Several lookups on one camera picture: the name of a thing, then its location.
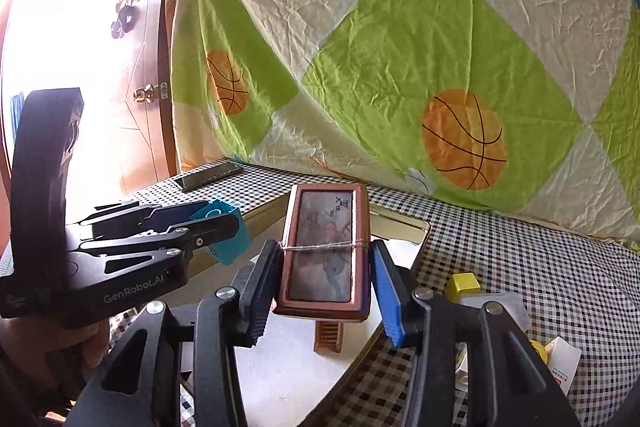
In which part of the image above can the checkered tablecloth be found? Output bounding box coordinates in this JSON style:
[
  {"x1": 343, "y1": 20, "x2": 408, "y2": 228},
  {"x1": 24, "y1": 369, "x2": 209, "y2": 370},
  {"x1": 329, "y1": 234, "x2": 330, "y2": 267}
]
[{"x1": 115, "y1": 159, "x2": 640, "y2": 427}]

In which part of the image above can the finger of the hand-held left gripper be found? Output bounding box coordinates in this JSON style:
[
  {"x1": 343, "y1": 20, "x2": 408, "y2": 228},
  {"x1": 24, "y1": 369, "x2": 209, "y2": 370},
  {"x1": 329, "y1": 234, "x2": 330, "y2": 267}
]
[
  {"x1": 74, "y1": 201, "x2": 203, "y2": 233},
  {"x1": 75, "y1": 212, "x2": 241, "y2": 259}
]

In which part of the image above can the clear plastic box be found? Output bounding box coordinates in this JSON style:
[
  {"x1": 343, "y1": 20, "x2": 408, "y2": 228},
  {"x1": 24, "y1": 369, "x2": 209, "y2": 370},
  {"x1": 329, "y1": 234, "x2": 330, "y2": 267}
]
[{"x1": 460, "y1": 292, "x2": 532, "y2": 333}]

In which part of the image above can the rose gold framed case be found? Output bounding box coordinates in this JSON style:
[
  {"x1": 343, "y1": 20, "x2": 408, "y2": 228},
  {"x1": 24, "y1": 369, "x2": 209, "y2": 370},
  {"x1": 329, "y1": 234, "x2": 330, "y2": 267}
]
[{"x1": 274, "y1": 183, "x2": 372, "y2": 324}]

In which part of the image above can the yellow smiley face block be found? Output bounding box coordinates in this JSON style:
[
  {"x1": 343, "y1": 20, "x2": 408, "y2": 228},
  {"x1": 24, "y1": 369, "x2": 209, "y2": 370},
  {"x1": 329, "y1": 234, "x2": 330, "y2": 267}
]
[{"x1": 527, "y1": 339, "x2": 551, "y2": 365}]

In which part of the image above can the door hanging ornament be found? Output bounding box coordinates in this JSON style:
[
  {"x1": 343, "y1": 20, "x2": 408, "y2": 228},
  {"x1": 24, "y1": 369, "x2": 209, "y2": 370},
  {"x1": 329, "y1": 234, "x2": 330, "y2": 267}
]
[{"x1": 110, "y1": 0, "x2": 143, "y2": 40}]

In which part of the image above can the green basketball printed sheet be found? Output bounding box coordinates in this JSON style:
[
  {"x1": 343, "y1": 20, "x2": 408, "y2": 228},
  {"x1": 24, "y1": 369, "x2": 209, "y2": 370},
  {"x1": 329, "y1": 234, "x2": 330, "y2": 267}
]
[{"x1": 165, "y1": 0, "x2": 640, "y2": 248}]

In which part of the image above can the teal bear toy block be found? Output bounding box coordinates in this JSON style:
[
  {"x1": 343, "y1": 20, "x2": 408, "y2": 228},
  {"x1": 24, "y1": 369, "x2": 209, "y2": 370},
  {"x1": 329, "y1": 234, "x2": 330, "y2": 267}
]
[{"x1": 190, "y1": 201, "x2": 251, "y2": 265}]

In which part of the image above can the small white red-label box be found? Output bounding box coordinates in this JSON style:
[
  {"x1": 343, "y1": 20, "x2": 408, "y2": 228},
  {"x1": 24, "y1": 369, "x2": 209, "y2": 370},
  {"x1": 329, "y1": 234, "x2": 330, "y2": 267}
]
[{"x1": 545, "y1": 337, "x2": 583, "y2": 398}]

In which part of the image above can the gold metal tin box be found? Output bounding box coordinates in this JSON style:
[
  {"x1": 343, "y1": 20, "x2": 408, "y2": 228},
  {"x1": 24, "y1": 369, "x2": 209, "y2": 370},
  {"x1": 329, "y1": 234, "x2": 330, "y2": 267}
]
[{"x1": 175, "y1": 194, "x2": 432, "y2": 427}]

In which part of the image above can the yellow toy block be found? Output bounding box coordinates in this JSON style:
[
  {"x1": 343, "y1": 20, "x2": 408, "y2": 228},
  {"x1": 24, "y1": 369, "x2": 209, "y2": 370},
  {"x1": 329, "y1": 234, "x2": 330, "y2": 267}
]
[{"x1": 445, "y1": 273, "x2": 481, "y2": 303}]

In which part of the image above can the white cube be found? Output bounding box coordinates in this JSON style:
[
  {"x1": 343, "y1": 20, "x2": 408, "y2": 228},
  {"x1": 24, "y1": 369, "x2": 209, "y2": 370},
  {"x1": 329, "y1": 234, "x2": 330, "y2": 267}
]
[{"x1": 454, "y1": 342, "x2": 472, "y2": 393}]

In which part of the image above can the brown wooden comb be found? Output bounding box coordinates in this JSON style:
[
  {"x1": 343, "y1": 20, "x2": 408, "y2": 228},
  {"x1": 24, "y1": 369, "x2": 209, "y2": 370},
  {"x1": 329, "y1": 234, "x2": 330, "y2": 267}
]
[{"x1": 314, "y1": 319, "x2": 346, "y2": 354}]

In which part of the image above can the dark smartphone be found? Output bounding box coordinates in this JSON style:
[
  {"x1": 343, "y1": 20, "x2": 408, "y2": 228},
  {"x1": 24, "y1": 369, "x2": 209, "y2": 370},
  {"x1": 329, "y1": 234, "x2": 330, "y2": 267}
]
[{"x1": 172, "y1": 161, "x2": 244, "y2": 192}]

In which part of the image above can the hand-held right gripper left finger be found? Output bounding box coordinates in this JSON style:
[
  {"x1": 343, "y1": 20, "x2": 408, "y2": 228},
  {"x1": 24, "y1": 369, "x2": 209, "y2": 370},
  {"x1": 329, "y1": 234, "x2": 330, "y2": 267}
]
[{"x1": 65, "y1": 239, "x2": 283, "y2": 427}]

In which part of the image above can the person's left hand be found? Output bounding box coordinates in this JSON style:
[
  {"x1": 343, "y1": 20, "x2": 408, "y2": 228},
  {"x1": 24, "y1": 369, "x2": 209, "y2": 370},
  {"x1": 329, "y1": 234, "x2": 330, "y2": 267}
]
[{"x1": 0, "y1": 322, "x2": 113, "y2": 388}]

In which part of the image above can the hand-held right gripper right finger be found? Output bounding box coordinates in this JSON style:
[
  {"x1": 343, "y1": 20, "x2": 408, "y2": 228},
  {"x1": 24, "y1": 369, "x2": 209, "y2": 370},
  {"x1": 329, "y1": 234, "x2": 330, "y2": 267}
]
[{"x1": 369, "y1": 239, "x2": 586, "y2": 427}]

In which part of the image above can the wooden door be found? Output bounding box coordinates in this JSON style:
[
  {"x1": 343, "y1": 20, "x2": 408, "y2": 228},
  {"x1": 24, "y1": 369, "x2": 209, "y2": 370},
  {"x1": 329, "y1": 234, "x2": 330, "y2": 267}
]
[{"x1": 0, "y1": 0, "x2": 201, "y2": 208}]

